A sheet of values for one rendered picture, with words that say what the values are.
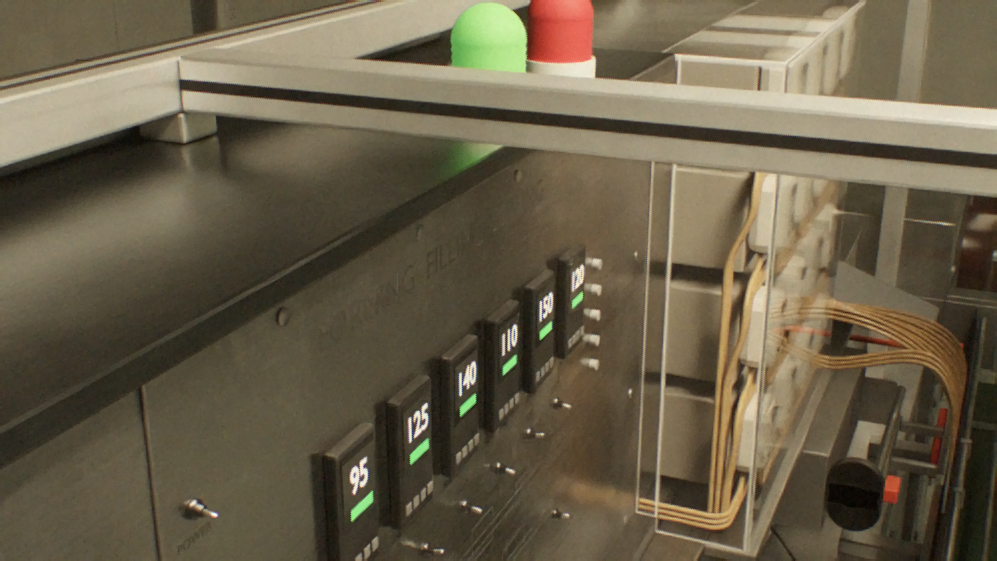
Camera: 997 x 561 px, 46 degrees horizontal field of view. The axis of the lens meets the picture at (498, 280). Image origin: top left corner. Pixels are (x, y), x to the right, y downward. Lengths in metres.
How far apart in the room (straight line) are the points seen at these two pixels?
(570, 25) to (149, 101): 0.38
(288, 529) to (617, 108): 0.31
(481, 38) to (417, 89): 0.15
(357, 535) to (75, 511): 0.25
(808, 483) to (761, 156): 1.06
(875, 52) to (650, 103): 5.27
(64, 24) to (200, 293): 3.94
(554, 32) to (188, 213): 0.44
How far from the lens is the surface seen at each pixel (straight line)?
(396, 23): 1.12
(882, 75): 5.97
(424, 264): 0.79
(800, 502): 1.73
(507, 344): 0.92
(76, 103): 0.79
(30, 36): 4.39
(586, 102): 0.72
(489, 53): 0.90
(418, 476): 0.82
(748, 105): 0.69
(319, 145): 0.85
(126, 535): 0.59
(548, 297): 0.99
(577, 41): 1.04
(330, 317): 0.69
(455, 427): 0.86
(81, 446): 0.55
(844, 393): 1.88
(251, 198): 0.73
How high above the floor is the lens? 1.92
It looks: 20 degrees down
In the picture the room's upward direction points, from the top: straight up
